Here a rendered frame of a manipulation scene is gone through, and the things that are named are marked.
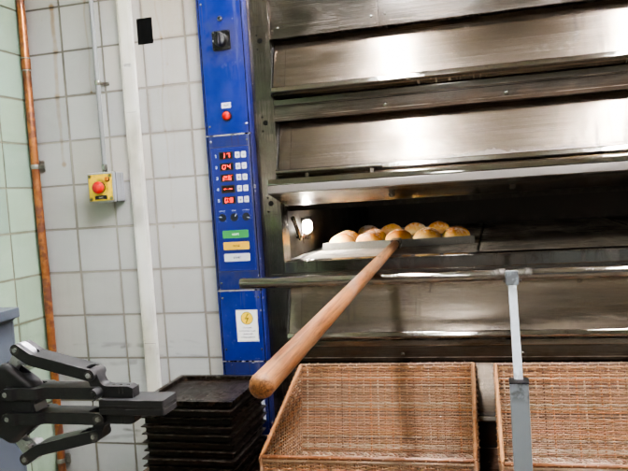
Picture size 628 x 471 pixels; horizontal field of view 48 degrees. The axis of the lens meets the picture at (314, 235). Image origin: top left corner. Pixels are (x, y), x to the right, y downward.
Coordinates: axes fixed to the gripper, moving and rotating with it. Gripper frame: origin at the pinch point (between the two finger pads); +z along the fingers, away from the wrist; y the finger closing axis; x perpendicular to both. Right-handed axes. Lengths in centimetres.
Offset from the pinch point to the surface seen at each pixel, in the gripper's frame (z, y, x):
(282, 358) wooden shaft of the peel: 9.3, 0.1, -18.7
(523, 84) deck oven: 45, -47, -155
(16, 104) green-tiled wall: -122, -57, -148
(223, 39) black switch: -46, -70, -149
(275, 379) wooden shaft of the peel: 10.3, 1.0, -12.4
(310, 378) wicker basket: -25, 39, -149
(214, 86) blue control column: -51, -56, -152
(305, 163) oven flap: -23, -29, -153
